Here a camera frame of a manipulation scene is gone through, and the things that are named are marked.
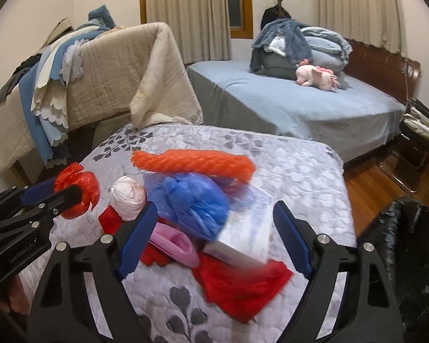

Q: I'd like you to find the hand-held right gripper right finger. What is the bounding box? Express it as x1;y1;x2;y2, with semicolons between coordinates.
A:
273;201;404;343

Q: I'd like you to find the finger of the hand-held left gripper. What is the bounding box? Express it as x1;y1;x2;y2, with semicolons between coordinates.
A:
0;179;57;222
0;186;84;238

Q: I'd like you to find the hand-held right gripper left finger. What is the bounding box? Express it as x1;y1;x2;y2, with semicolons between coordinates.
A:
27;203;158;343

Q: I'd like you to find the red plastic bag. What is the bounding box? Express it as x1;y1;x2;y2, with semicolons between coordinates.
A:
53;162;101;219

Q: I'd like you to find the pink plastic bag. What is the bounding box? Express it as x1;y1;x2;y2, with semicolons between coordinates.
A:
148;222;200;268

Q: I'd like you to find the white plastic bag ball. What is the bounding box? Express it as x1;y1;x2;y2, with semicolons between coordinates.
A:
108;176;147;221

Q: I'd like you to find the white cardboard box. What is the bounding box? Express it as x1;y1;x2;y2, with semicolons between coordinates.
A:
203;186;274;267

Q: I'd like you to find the blue plastic bag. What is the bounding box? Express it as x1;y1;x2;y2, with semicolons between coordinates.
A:
143;172;253;242

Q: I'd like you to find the red cloth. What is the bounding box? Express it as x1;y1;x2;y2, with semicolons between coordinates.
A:
98;205;294;324

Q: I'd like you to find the orange mesh net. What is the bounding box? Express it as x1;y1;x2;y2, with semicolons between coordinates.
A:
132;149;256;183

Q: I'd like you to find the black trash bag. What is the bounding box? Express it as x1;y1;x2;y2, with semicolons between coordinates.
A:
357;198;429;343

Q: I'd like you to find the grey floral quilted mat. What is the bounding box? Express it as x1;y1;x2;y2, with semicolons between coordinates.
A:
19;123;358;343

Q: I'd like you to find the blue white scalloped blanket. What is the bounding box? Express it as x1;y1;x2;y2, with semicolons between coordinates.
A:
30;5;115;168

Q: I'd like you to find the dark grey cloth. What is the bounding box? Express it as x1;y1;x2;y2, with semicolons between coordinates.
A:
0;55;43;118

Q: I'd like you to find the bed with blue sheet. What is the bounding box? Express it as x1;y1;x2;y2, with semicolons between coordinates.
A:
187;59;406;163

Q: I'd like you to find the beige blanket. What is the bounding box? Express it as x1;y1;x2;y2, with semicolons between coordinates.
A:
0;22;204;174

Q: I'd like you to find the black metal chair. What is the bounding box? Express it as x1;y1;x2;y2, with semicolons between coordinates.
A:
377;98;429;194

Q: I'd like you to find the tan cloth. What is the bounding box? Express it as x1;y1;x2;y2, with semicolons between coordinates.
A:
43;18;76;47

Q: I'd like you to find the pink plush toy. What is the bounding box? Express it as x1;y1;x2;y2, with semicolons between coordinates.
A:
295;65;341;91

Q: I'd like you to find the chair cushion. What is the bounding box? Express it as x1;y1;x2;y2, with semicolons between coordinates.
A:
402;109;429;140

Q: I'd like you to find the grey pillow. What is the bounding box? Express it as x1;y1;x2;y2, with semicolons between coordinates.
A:
261;57;308;77

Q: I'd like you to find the dark wooden headboard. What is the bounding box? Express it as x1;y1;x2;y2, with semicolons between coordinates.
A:
343;37;420;106

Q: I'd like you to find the light blue folded duvet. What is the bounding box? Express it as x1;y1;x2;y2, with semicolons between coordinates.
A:
300;27;353;75

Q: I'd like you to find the beige curtain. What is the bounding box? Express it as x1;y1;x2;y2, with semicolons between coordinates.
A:
315;0;408;58
145;0;233;65

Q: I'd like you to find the black coat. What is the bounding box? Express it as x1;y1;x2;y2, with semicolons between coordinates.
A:
261;7;292;29

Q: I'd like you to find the wooden framed window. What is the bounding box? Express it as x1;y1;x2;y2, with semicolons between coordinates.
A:
225;0;254;39

